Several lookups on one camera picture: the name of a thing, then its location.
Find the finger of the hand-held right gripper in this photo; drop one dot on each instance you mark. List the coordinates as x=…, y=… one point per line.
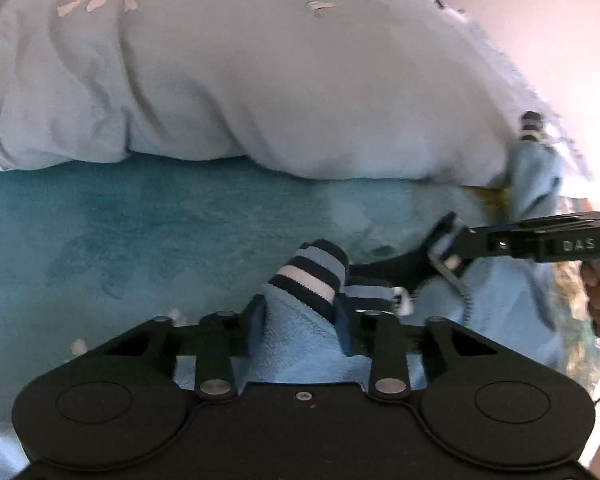
x=450, y=227
x=462, y=262

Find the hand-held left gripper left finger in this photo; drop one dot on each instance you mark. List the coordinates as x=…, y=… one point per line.
x=256, y=327

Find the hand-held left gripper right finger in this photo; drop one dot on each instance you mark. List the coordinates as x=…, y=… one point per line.
x=345, y=332

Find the light blue fleece jacket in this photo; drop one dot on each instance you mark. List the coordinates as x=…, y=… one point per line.
x=300, y=342

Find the white fluff tuft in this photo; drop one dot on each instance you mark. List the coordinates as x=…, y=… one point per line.
x=78, y=345
x=178, y=313

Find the teal patterned blanket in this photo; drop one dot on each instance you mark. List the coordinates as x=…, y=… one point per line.
x=130, y=240

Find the grey-blue floral duvet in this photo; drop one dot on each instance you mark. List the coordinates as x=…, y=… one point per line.
x=255, y=75

